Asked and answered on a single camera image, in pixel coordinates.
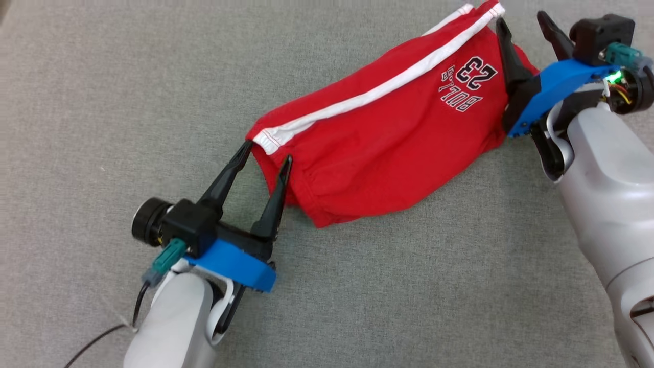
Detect teal right camera cable plug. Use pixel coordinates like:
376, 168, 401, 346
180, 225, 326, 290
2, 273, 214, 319
605, 42, 654, 72

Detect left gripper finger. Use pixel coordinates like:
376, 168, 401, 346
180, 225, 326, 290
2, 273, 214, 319
198, 141, 254, 216
250, 155, 293, 242

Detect grey fabric work surface cover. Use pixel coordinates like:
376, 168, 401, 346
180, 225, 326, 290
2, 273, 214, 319
0, 0, 654, 368

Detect red shorts with Bulls print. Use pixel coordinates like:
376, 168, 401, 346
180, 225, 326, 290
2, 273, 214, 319
246, 0, 540, 229

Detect teal camera cable plug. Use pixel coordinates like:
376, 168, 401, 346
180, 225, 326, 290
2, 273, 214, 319
142, 238, 188, 288
605, 42, 654, 72

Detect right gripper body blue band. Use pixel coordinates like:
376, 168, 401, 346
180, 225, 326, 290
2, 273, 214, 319
502, 58, 654, 138

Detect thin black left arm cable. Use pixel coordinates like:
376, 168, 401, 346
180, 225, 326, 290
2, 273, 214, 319
64, 281, 151, 368

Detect teal left camera cable plug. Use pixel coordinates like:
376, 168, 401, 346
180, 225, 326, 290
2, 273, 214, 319
142, 238, 188, 288

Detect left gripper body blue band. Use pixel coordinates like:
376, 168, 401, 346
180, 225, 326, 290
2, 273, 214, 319
131, 197, 277, 293

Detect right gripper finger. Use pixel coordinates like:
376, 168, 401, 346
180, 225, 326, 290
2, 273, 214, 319
496, 18, 536, 96
536, 11, 578, 61

